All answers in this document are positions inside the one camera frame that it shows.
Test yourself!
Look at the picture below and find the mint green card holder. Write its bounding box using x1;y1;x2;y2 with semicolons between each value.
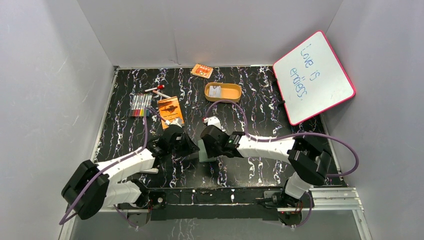
197;139;217;163

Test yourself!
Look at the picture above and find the silver VIP card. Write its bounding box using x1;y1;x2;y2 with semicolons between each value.
208;85;222;98

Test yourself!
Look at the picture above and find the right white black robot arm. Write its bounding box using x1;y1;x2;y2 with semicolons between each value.
200;125;332;208

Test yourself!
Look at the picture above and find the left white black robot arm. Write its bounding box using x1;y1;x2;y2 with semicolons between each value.
61;124;200;220

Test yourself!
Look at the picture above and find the orange paperback book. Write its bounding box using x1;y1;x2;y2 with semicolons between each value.
157;96;185;130

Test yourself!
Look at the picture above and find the tan oval tray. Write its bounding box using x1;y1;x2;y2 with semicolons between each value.
204;82;242;103

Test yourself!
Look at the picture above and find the pack of coloured markers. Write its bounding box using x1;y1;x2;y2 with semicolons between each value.
129;93;153;118

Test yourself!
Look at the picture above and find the white marker pen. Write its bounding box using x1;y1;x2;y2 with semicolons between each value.
152;90;171;99

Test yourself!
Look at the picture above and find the red capped marker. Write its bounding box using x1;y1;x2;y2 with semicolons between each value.
144;84;165;93

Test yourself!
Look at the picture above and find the pink framed whiteboard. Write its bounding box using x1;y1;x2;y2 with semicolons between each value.
272;30;356;126

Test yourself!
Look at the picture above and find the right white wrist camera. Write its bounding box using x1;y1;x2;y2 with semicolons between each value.
202;116;222;130

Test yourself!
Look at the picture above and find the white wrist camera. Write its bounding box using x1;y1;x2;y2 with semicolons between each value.
164;117;185;128
202;116;222;130

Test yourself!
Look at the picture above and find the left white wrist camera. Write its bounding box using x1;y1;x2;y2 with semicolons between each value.
164;117;185;128

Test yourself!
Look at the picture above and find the black aluminium base frame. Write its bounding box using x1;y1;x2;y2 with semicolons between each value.
99;186;363;226

